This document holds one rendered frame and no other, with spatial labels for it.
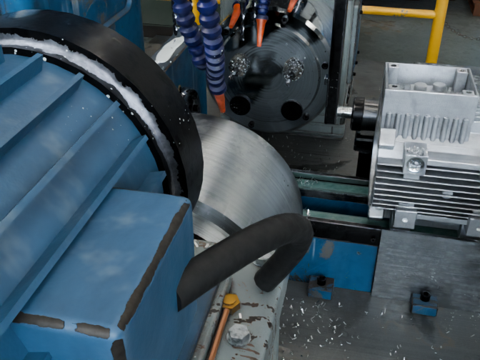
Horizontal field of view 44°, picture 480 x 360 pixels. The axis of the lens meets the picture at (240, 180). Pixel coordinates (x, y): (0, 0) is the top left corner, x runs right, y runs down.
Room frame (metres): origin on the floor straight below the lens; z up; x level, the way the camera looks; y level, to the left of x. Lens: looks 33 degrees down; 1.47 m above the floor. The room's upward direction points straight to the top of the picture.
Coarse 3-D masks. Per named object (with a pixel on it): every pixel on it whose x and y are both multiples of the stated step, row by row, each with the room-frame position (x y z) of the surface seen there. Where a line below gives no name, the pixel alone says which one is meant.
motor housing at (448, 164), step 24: (432, 144) 0.71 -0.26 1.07; (456, 144) 0.71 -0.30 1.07; (384, 168) 0.70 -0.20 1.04; (432, 168) 0.68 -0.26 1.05; (456, 168) 0.68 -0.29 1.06; (384, 192) 0.69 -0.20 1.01; (408, 192) 0.68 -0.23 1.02; (432, 192) 0.68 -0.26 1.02; (456, 192) 0.68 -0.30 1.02; (384, 216) 0.74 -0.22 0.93; (432, 216) 0.68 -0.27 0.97; (456, 216) 0.67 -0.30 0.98
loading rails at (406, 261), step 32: (320, 192) 0.83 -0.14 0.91; (352, 192) 0.82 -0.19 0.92; (320, 224) 0.73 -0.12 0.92; (352, 224) 0.72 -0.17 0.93; (384, 224) 0.74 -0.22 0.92; (320, 256) 0.73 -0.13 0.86; (352, 256) 0.72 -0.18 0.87; (384, 256) 0.70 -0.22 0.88; (416, 256) 0.69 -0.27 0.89; (448, 256) 0.68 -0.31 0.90; (320, 288) 0.70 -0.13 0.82; (352, 288) 0.72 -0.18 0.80; (384, 288) 0.70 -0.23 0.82; (416, 288) 0.69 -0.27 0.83; (448, 288) 0.68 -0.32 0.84
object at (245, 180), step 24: (216, 120) 0.61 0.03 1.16; (216, 144) 0.55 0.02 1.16; (240, 144) 0.57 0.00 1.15; (264, 144) 0.59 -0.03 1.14; (216, 168) 0.51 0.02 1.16; (240, 168) 0.53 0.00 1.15; (264, 168) 0.55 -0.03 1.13; (288, 168) 0.59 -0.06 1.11; (216, 192) 0.47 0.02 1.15; (240, 192) 0.49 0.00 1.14; (264, 192) 0.52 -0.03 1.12; (288, 192) 0.56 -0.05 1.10; (216, 216) 0.45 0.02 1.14; (240, 216) 0.46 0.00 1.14; (264, 216) 0.48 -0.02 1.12; (216, 240) 0.43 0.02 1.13
